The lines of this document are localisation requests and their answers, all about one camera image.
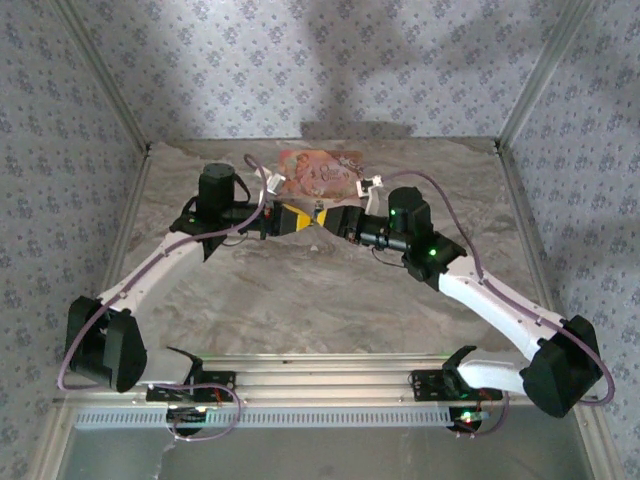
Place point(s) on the pink illustrated box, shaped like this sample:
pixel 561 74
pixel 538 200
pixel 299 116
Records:
pixel 320 172

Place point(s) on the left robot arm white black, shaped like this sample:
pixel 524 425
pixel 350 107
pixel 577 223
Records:
pixel 150 280

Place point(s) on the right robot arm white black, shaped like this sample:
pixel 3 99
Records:
pixel 500 305

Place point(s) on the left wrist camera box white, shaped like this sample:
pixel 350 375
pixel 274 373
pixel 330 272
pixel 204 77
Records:
pixel 274 182

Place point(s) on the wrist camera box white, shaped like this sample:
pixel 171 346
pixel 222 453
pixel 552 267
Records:
pixel 367 187
pixel 274 182

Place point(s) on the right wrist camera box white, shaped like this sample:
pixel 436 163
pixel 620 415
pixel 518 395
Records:
pixel 367 187

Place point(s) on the aluminium table side rail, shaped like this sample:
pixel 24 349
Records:
pixel 120 250
pixel 527 225

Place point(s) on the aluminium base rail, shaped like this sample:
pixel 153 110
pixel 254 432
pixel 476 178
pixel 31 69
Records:
pixel 325 380

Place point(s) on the aluminium frame post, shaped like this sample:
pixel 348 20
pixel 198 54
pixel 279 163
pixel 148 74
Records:
pixel 542 75
pixel 108 80

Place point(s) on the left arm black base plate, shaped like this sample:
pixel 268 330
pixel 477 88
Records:
pixel 227 380

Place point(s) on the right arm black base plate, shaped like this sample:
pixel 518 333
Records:
pixel 425 387

